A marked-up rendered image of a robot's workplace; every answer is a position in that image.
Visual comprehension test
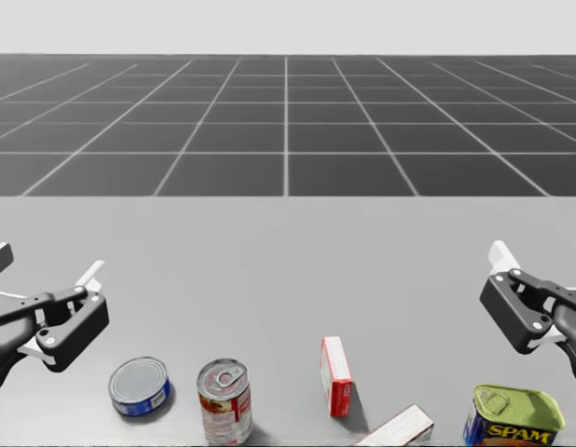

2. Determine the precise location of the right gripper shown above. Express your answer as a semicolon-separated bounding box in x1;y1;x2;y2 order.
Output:
478;239;576;398

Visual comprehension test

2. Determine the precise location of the green and blue rectangular can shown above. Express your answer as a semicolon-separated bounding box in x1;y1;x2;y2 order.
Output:
462;383;567;447

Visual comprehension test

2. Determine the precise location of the red and white carton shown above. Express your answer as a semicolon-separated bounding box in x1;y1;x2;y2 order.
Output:
354;403;435;447

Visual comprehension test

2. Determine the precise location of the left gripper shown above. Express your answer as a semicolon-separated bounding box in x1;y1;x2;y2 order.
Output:
0;241;111;412

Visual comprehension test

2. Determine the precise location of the blue flat can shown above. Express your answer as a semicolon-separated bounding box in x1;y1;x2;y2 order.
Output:
108;356;172;419

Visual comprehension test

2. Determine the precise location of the red and white can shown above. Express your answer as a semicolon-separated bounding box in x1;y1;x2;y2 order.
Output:
196;357;254;446

